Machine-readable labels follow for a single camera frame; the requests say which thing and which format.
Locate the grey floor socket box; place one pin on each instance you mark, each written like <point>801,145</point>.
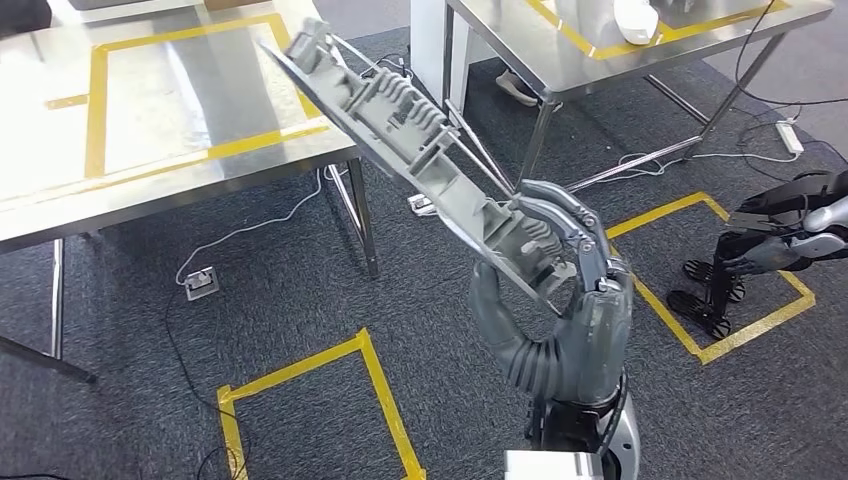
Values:
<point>201,283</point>

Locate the grey plastic wheel cover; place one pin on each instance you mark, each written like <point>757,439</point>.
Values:
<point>397,126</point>

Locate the person's foot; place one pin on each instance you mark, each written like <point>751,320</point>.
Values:
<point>517,89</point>

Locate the white power strip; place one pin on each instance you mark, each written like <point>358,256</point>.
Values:
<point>420,205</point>
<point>790,138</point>

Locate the brown cardboard box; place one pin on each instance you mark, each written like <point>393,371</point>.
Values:
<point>225,4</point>

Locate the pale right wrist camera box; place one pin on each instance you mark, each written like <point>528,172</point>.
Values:
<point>550,467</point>

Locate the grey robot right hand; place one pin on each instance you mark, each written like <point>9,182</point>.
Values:
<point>596,344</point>

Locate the bystander robot grey hand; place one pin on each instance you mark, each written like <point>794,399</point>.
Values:
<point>765,255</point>

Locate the white rounded plastic part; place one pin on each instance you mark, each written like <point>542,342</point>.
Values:
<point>636,23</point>

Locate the white desk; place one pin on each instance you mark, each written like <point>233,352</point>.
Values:
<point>430,46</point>

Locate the stainless steel workbench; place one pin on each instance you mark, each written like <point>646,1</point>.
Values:
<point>530,40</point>
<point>40,166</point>

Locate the bystander robot silver arm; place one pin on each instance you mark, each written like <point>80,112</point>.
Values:
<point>821,245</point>

